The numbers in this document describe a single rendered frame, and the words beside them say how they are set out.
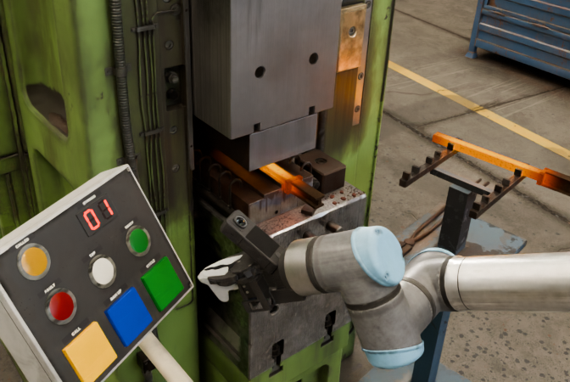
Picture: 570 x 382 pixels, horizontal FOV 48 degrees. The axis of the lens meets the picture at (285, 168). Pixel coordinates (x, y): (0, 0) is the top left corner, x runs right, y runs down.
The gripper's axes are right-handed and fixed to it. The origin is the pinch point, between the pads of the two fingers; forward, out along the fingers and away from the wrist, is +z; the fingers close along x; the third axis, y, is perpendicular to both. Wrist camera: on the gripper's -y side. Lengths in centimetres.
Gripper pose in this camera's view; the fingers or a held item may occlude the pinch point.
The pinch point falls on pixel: (202, 272)
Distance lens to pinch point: 117.3
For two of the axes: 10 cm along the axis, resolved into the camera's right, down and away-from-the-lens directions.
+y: 4.1, 8.8, 2.5
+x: 4.4, -4.3, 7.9
